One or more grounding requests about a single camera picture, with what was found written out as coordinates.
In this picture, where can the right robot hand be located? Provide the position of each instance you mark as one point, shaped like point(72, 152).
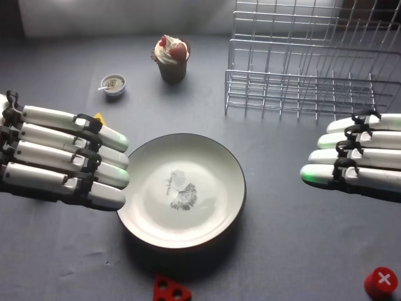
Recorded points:
point(369, 156)

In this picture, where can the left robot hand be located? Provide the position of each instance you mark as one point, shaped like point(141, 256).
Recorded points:
point(47, 156)

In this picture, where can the white plate single ginkgo print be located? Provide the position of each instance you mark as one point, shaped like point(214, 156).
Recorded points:
point(188, 163)

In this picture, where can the white plate paired ginkgo prints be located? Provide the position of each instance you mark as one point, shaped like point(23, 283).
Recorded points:
point(188, 248)

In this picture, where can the yellow triangle block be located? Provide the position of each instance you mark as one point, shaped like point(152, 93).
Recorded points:
point(100, 118)

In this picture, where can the small white spoon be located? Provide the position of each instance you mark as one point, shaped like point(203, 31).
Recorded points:
point(103, 88)

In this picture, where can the small white sauce bowl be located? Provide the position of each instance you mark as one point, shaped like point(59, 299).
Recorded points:
point(117, 91)

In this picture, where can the red cylinder white cross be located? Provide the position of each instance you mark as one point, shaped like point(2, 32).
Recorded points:
point(374, 287)

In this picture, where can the toy cupcake with cream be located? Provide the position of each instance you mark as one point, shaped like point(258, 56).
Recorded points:
point(172, 72)

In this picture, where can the red triangle block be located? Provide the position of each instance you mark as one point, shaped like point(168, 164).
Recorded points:
point(170, 287)

